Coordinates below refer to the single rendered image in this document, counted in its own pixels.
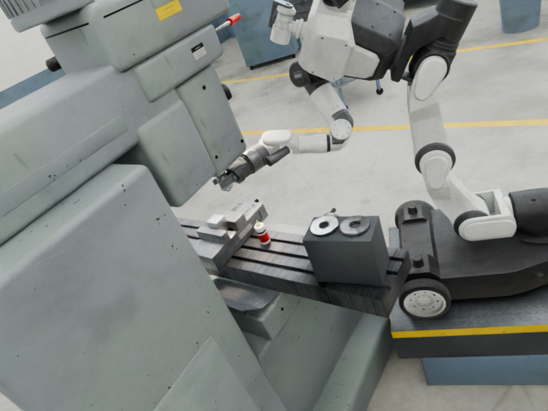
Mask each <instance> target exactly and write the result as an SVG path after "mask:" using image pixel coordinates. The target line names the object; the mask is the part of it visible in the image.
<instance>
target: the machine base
mask: <svg viewBox="0 0 548 411"><path fill-rule="evenodd" d="M394 345H395V342H394V339H393V337H392V334H391V320H390V318H389V317H388V318H385V317H381V316H375V315H372V314H369V313H365V312H363V313H362V315H361V317H360V319H359V321H358V323H357V325H356V327H355V328H354V330H353V332H352V334H351V337H350V338H349V340H348V342H347V345H346V346H345V348H344V350H343V352H342V355H341V356H340V358H339V360H338V363H337V364H336V366H335V368H334V371H333V372H332V373H331V375H330V377H329V380H328V382H327V383H326V385H325V388H324V390H323V391H322V393H321V395H320V398H319V400H318V401H317V403H316V406H315V408H314V409H313V411H366V410H367V408H368V406H369V403H370V401H371V399H372V397H373V394H374V392H375V389H376V387H377V385H378V382H379V379H380V377H381V376H382V372H383V370H384V368H385V366H386V364H387V361H388V358H389V356H390V354H391V351H392V349H393V347H394Z"/></svg>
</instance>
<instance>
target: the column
mask: <svg viewBox="0 0 548 411"><path fill-rule="evenodd" d="M0 392H1V393H2V394H3V395H4V396H5V397H6V398H7V399H8V400H9V401H11V402H12V403H13V404H14V405H15V406H17V407H18V408H19V409H20V410H22V411H287V410H286V408H285V406H284V405H283V403H282V401H281V399H280V397H279V396H278V395H277V393H276V390H275V389H274V387H273V385H272V384H271V382H270V380H269V378H268V377H267V375H266V373H265V372H264V370H263V368H262V366H261V364H260V363H259V361H258V359H257V357H256V356H255V354H254V352H253V351H252V349H251V347H250V345H249V344H248V342H247V340H246V339H245V336H244V334H243V333H242V332H241V329H240V328H239V326H238V324H237V323H236V321H235V319H234V317H233V316H232V313H231V312H230V311H229V309H228V306H227V305H226V303H225V302H224V300H223V298H222V296H221V294H220V293H219V291H218V290H217V288H216V286H215V284H214V282H213V281H212V279H211V278H210V275H209V273H208V272H207V271H206V268H205V267H204V265H203V263H202V261H201V260H200V258H199V256H198V255H197V252H196V251H195V250H194V248H193V246H192V244H191V242H190V240H189V239H188V237H187V235H186V233H185V232H184V230H183V228H182V227H181V225H180V223H179V221H178V220H177V218H176V216H175V214H174V212H173V211H172V209H171V208H170V206H169V204H168V202H167V200H166V199H165V197H164V195H163V194H162V192H161V189H160V188H159V187H158V185H157V183H156V181H155V179H154V178H153V176H152V174H151V172H150V171H149V169H148V168H147V167H146V166H142V165H118V164H110V165H109V166H107V167H106V168H104V169H103V170H102V171H100V172H99V173H98V174H97V175H95V176H94V177H92V178H91V179H89V180H88V181H87V182H85V183H84V184H83V185H82V186H81V187H79V188H78V189H76V190H75V191H73V192H72V193H70V194H69V195H68V196H66V198H64V199H63V200H62V201H60V202H59V203H57V204H56V205H54V206H53V207H51V208H50V209H49V210H48V211H47V212H45V213H44V214H42V215H41V216H40V217H38V218H37V219H35V220H34V221H33V222H32V223H30V224H29V225H28V226H26V227H25V228H23V229H22V230H21V231H19V232H18V233H16V234H15V235H14V236H13V237H11V238H10V239H9V240H7V241H6V242H4V243H3V244H2V245H0Z"/></svg>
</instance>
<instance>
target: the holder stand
mask: <svg viewBox="0 0 548 411"><path fill-rule="evenodd" d="M303 244H304V247H305V249H306V251H307V255H308V258H309V259H310V262H311V264H312V268H313V270H314V273H315V274H316V279H317V280H318V281H319V282H331V283H345V284H358V285H383V283H384V280H385V276H386V273H387V267H388V263H389V260H390V258H389V254H388V251H387V245H386V242H385V238H384V235H383V231H382V225H381V222H380V218H379V216H378V215H370V216H363V215H355V216H323V217H313V219H312V221H311V223H310V226H309V228H308V230H307V232H306V234H305V236H304V238H303Z"/></svg>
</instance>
